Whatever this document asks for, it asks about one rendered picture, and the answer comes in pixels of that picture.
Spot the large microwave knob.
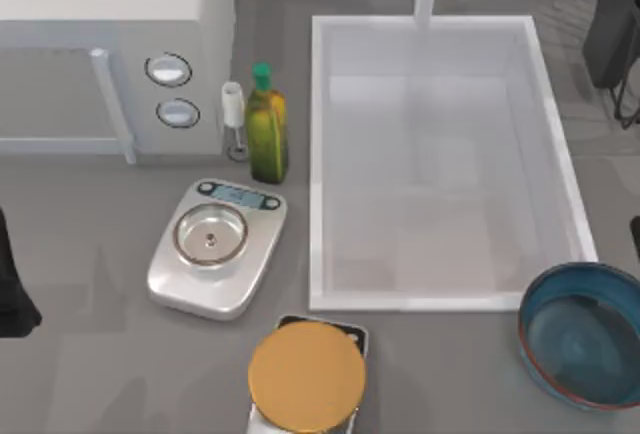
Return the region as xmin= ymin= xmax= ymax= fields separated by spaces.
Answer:
xmin=144 ymin=52 xmax=194 ymax=88

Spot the small microwave knob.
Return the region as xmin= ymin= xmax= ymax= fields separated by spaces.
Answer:
xmin=155 ymin=97 xmax=202 ymax=129

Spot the microwave door handle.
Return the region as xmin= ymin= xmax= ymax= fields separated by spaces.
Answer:
xmin=89 ymin=47 xmax=138 ymax=165

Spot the blue bowl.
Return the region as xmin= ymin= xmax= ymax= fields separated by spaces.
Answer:
xmin=517 ymin=262 xmax=640 ymax=412

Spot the scale with round yellow plate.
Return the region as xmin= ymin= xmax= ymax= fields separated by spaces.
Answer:
xmin=245 ymin=314 xmax=371 ymax=434

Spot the silver kitchen scale with bowl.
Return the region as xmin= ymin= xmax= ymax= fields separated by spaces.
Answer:
xmin=146 ymin=178 xmax=289 ymax=322

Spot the pale microwave oven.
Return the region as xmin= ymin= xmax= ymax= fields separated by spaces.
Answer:
xmin=0 ymin=0 xmax=237 ymax=165

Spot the white sink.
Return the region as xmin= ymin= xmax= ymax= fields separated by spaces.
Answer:
xmin=307 ymin=14 xmax=600 ymax=313

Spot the green olive oil bottle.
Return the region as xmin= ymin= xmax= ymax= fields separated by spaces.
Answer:
xmin=244 ymin=62 xmax=290 ymax=184

